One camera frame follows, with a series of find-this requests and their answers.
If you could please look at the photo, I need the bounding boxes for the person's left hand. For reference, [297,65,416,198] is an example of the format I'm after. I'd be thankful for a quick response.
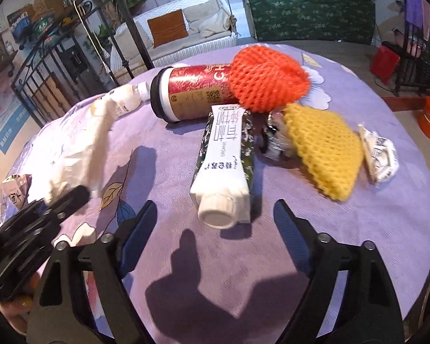
[0,274,40,335]

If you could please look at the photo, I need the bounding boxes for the printed snack packet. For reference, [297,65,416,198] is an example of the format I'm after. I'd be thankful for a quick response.
[0,173,34,211]

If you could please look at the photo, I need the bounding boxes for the pink towel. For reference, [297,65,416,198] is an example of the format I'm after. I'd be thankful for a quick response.
[421,0,430,42]

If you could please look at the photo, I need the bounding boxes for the white wicker sofa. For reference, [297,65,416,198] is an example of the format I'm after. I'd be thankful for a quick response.
[111,0,239,79]

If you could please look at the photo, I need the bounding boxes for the crumpled white paper wrapper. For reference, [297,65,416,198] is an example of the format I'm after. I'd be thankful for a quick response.
[357,124,400,187]

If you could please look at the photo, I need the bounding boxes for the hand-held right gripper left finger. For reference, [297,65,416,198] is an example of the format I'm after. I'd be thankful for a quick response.
[26,200,158,344]

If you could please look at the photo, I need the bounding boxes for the red paper cup black lid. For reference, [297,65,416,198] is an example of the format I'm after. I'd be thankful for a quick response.
[150,64,249,124]

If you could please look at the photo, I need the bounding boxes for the purple floral tablecloth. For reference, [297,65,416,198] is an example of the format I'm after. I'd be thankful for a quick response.
[0,43,430,344]

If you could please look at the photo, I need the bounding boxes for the black metal rack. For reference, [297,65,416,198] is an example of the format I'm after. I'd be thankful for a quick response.
[382,18,430,95]

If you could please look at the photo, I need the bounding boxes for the clear plastic wrapper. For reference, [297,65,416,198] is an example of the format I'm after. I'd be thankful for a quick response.
[256,111,302,167]

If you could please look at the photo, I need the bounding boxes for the green patterned counter cloth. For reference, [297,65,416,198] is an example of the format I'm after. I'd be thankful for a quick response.
[242,0,377,45]

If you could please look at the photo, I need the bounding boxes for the black metal railing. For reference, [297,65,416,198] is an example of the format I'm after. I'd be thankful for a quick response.
[11,0,155,128]

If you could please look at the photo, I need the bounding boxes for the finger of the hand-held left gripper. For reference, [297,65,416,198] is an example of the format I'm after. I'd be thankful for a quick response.
[0,185,91,239]
[0,218,62,269]

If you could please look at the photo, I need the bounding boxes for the dark wooden low table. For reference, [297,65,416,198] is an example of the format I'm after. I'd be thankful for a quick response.
[0,48,20,101]

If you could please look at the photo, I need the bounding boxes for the cardboard boxes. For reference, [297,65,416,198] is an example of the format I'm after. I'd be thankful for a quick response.
[32,0,77,18]

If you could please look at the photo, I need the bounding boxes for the orange foam fruit net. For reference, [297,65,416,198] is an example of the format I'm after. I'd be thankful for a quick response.
[228,45,310,112]

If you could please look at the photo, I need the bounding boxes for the purple towel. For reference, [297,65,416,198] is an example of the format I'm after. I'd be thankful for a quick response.
[403,0,425,29]

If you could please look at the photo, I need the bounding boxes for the white plastic bag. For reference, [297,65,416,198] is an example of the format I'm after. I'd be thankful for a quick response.
[43,95,119,205]

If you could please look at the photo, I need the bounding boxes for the white sofa cushion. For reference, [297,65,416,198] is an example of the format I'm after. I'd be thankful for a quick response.
[184,0,233,38]

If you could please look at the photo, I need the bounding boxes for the small white plastic bottle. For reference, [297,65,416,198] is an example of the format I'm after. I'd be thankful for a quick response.
[93,82,151,119]

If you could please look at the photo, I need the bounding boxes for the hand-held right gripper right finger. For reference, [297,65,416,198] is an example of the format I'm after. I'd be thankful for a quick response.
[273,199,405,344]

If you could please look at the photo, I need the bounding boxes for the yellow foam fruit net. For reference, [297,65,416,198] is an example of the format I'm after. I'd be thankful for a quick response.
[282,103,364,201]

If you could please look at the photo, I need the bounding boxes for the brown sofa cushion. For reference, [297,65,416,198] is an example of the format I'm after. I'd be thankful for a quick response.
[147,9,190,48]

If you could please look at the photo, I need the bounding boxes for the white and green milk carton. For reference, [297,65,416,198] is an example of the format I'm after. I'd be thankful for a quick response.
[190,103,255,229]

